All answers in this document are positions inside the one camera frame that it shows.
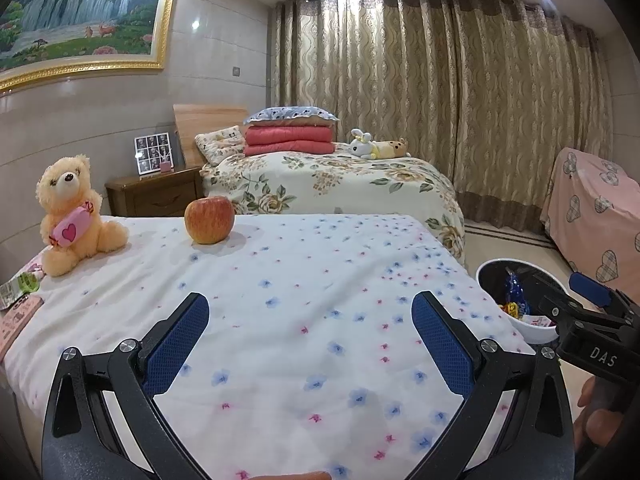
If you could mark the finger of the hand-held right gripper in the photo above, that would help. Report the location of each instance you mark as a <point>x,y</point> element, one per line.
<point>552,305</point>
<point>590,287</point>

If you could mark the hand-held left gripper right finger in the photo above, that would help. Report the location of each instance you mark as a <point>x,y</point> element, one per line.
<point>442,345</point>

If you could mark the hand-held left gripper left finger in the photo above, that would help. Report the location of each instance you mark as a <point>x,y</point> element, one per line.
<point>180,345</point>

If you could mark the blue plastic bag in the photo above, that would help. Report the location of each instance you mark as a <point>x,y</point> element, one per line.
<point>515,290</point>

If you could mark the white trash bin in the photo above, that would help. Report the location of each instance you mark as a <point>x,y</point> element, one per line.
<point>492,280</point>

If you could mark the person's right hand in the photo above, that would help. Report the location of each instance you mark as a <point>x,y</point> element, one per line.
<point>600,425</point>

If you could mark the pink covered furniture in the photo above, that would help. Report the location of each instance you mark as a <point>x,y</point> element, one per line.
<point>590,210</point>

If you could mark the red apple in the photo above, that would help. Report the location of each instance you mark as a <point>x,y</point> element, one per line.
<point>210,220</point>

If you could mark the bed with flower sheet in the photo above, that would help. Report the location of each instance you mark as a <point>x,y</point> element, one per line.
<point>310,310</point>

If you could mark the wooden nightstand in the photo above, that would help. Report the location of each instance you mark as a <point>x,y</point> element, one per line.
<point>150,192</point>

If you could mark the pink flat box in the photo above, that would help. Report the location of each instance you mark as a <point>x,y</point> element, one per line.
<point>20,317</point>

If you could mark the green packet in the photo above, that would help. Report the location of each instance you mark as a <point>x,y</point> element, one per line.
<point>20,290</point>

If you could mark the beige teddy bear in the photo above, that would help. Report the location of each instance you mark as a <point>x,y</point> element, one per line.
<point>70,210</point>

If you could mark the bed with floral quilt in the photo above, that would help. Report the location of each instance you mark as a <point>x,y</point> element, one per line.
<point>350,190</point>

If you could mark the yellow plush toy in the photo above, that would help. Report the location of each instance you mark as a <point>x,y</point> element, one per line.
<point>390,149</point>

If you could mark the floral pillow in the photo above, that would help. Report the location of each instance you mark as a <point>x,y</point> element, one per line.
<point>220,142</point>

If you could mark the white bunny plush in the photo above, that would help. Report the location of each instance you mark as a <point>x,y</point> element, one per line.
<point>361,145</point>

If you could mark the wooden headboard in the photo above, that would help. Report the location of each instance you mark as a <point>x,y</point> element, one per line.
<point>200,125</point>

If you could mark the folded red blanket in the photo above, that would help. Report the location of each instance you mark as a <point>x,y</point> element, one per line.
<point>290,140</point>

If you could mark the beige patterned curtain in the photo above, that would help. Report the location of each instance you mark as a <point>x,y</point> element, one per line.
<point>440,100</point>

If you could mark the dotted frilled pillow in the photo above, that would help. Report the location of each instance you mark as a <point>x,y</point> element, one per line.
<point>290,115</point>

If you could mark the framed landscape painting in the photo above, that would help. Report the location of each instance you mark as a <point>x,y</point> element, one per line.
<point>85,15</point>

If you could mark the photo frame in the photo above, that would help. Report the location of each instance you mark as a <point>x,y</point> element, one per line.
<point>152,155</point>

